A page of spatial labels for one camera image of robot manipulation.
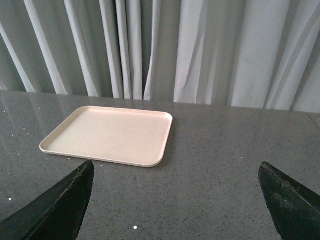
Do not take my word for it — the grey pleated curtain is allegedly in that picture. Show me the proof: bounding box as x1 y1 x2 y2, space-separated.
0 0 320 113

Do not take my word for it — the beige rectangular plastic tray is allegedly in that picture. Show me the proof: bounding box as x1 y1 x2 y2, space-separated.
39 106 173 168

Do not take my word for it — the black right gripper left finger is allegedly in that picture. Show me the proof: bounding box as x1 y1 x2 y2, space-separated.
0 160 94 240

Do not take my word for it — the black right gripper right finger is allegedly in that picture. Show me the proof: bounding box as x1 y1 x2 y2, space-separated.
258 161 320 240

